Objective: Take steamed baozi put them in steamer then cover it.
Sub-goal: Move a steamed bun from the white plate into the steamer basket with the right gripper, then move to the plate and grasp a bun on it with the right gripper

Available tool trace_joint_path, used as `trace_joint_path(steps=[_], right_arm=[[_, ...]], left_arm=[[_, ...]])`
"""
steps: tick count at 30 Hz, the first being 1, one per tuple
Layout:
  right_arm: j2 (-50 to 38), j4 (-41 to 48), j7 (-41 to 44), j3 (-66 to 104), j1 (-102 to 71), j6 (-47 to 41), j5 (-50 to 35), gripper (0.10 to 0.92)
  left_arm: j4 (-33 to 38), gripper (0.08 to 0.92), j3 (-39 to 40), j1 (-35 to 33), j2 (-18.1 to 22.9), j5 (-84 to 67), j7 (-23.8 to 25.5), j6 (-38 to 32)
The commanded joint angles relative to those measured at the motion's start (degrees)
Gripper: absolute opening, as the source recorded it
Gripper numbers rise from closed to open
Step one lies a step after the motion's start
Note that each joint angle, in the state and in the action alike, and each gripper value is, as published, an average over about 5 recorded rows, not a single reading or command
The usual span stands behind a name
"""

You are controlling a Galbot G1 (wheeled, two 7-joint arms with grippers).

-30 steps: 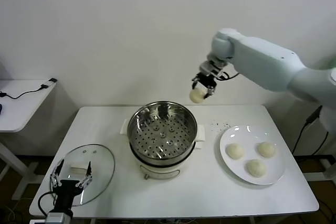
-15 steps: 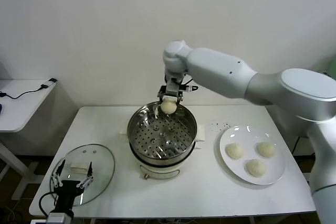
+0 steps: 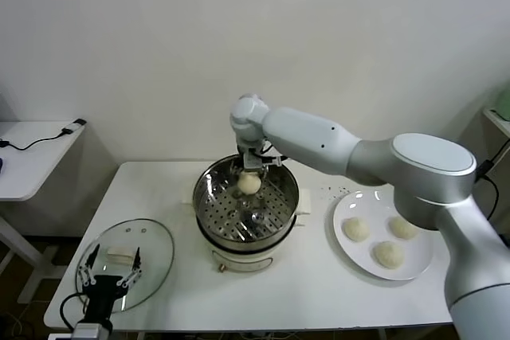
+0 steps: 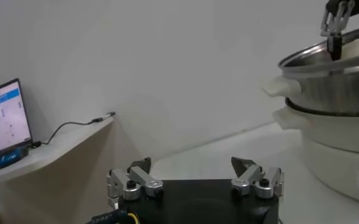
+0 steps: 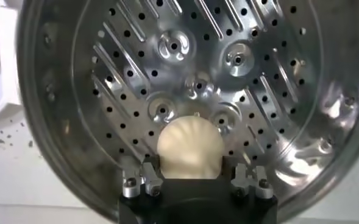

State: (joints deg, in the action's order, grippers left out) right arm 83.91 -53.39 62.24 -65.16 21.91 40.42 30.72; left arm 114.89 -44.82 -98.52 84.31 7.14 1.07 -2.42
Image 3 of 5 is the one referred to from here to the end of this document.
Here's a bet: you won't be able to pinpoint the white side table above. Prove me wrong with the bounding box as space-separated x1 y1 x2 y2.
0 120 89 305

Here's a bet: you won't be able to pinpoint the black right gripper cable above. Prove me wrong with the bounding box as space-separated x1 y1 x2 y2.
261 144 288 159

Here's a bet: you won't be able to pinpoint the white steamed baozi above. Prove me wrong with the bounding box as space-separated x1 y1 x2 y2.
388 215 419 240
372 240 406 269
343 216 371 243
237 170 263 196

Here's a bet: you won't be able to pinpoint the white round plate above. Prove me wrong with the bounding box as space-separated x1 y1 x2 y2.
332 190 435 281

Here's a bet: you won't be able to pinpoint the white shelf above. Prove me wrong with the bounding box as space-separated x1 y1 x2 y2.
482 107 510 138

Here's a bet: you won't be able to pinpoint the black power adapter cable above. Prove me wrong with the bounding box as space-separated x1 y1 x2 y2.
473 139 510 224

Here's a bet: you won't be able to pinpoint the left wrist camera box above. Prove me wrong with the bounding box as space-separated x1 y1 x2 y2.
47 322 101 340

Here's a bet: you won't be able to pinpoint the steel steamer pot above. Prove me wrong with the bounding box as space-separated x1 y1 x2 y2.
182 180 312 276

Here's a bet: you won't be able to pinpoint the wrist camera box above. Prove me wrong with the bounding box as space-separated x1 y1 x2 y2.
47 322 101 340
242 150 286 170

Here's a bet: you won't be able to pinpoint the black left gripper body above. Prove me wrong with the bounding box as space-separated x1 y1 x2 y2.
84 275 128 327

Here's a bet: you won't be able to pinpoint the black cable with connector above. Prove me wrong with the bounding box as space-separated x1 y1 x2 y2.
0 127 75 153

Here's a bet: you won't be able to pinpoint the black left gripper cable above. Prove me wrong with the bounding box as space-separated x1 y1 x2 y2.
59 293 91 331

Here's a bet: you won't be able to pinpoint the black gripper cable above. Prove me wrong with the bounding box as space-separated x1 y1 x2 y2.
59 293 91 331
261 144 288 159

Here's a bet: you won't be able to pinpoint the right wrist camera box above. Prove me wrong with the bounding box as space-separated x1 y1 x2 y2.
242 150 286 170

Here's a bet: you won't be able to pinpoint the dark crumb specks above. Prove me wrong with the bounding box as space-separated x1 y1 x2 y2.
317 184 351 197

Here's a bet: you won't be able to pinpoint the glass lid with cream handle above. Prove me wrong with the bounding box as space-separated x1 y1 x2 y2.
75 218 176 313

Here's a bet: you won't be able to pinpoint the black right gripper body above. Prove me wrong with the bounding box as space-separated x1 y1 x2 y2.
237 140 267 168

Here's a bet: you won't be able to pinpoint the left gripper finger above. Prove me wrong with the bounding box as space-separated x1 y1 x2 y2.
116 246 143 288
77 244 100 286

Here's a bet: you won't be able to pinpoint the stainless steel steamer basket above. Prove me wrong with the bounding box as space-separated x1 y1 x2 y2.
193 152 300 248

